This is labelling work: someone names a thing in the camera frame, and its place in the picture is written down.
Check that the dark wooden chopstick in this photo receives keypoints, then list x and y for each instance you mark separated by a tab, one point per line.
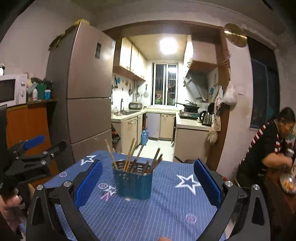
131	156

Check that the steel range hood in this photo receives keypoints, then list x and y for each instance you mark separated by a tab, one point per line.
197	85

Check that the beige lower kitchen cabinets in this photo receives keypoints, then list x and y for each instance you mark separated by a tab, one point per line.
178	138

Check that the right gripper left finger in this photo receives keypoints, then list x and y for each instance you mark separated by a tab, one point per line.
43	221

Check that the dark chopstick green band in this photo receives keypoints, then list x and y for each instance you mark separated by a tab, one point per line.
154	161

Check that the wooden chopstick white band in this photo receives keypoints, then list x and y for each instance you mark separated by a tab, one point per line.
160	157

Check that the white bottle red label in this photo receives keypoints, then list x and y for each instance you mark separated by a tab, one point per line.
35	95

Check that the person's left hand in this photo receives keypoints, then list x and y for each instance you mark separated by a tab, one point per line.
7	209

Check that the grey multi-door refrigerator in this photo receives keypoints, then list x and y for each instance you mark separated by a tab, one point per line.
80	69

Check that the steel electric kettle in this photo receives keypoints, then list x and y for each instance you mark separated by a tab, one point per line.
206	118

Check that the long chopstick green band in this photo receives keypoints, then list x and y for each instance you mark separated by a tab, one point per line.
155	165

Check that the blue water bottle on floor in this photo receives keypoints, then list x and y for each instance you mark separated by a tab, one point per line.
144	137

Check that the seated person striped sweater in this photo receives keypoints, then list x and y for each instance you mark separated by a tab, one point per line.
267	150

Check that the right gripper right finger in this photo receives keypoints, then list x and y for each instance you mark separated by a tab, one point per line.
247	205

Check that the white hanging plastic bag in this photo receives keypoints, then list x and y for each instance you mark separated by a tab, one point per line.
230	96

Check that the black wok on stove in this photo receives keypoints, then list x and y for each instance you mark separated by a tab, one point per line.
189	107

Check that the brown wooden chopstick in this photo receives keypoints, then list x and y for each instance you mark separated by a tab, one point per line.
128	155

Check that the wooden chopstick green band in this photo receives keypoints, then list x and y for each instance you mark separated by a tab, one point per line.
145	167

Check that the white microwave oven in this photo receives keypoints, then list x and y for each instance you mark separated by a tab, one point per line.
13	89

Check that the orange wooden cabinet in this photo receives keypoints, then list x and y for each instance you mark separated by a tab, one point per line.
25	123

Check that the green container on cabinet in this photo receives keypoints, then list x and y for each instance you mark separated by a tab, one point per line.
41	91

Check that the kitchen window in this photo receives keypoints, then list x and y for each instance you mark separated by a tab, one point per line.
165	84

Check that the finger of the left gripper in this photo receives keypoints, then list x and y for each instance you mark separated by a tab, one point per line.
46	155
23	146

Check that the blue checkered star tablecloth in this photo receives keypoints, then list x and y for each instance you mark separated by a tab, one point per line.
178	208

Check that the teal perforated utensil holder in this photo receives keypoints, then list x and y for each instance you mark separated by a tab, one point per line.
134	185

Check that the wooden chopstick pale band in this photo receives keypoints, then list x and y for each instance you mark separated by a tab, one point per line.
136	159

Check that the round brass wall plate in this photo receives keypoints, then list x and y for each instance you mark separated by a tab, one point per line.
235	35

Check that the light wooden chopstick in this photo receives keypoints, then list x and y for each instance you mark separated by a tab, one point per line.
111	155

